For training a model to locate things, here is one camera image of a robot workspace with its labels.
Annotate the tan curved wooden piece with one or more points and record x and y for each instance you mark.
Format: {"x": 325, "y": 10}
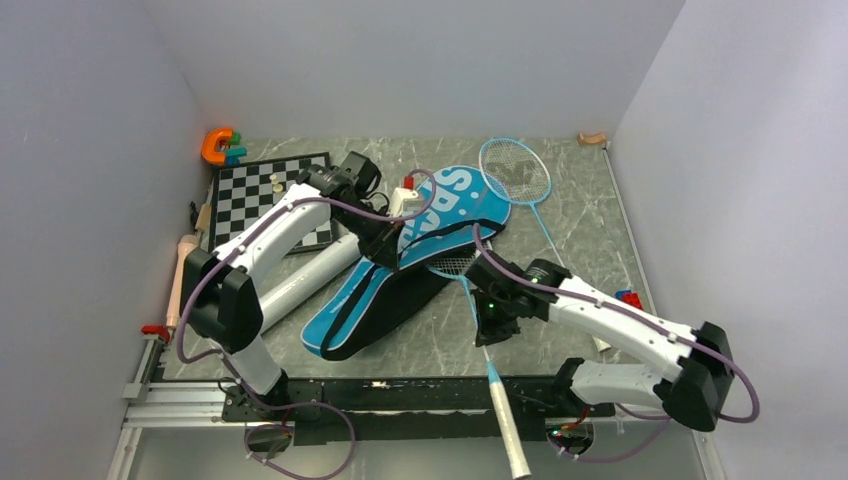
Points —
{"x": 596, "y": 139}

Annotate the white shuttlecock tube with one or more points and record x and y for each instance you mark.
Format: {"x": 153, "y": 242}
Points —
{"x": 308, "y": 279}

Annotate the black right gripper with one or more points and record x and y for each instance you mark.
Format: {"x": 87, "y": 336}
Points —
{"x": 488, "y": 331}

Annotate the blue racket cover bag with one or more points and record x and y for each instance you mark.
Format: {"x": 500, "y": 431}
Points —
{"x": 373, "y": 300}

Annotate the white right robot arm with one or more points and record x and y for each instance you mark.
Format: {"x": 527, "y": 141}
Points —
{"x": 681, "y": 370}

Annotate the orange horseshoe magnet toy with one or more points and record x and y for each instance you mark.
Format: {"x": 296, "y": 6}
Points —
{"x": 215, "y": 144}

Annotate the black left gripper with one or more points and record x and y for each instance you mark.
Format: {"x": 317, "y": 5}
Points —
{"x": 383, "y": 248}

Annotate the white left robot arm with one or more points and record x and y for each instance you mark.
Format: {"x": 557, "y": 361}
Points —
{"x": 219, "y": 298}

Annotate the wooden handle tool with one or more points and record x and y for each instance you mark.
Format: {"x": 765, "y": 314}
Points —
{"x": 203, "y": 218}

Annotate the red grey clamp tool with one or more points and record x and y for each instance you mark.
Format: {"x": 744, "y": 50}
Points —
{"x": 161, "y": 332}

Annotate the blue badminton racket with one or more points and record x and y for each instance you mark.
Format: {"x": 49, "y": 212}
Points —
{"x": 454, "y": 267}
{"x": 519, "y": 175}

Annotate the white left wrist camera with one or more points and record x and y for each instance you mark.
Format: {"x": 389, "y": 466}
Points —
{"x": 405, "y": 199}

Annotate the aluminium frame rail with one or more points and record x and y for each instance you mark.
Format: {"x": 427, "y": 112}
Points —
{"x": 176, "y": 429}

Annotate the teal toy block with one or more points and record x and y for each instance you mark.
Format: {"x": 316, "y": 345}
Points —
{"x": 234, "y": 150}

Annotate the red blue toy blocks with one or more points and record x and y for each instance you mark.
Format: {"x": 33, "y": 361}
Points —
{"x": 630, "y": 298}

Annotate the black white chessboard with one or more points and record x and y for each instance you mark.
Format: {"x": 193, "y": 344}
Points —
{"x": 241, "y": 194}

